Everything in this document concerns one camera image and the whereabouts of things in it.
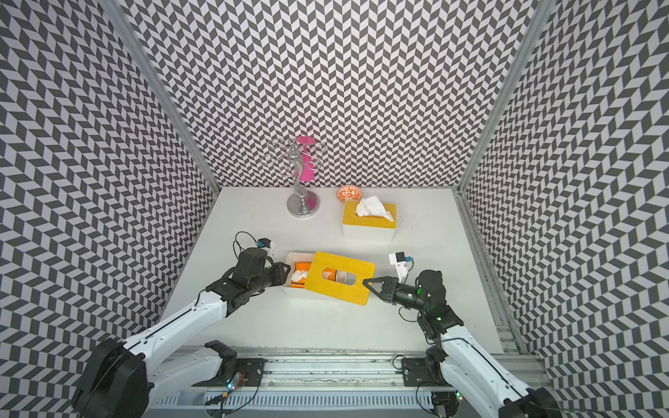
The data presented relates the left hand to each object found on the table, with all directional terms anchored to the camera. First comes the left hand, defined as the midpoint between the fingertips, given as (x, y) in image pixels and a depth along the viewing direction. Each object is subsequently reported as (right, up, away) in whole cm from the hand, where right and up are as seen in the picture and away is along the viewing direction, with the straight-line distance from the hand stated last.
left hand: (286, 270), depth 85 cm
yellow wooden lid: (+23, -4, -11) cm, 26 cm away
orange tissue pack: (+5, 0, -1) cm, 5 cm away
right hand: (+25, -3, -11) cm, 28 cm away
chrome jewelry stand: (-1, +23, +29) cm, 37 cm away
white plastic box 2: (+29, +11, +14) cm, 34 cm away
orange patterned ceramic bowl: (+21, +28, +30) cm, 46 cm away
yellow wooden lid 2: (+21, +17, +16) cm, 31 cm away
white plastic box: (+5, -7, -1) cm, 9 cm away
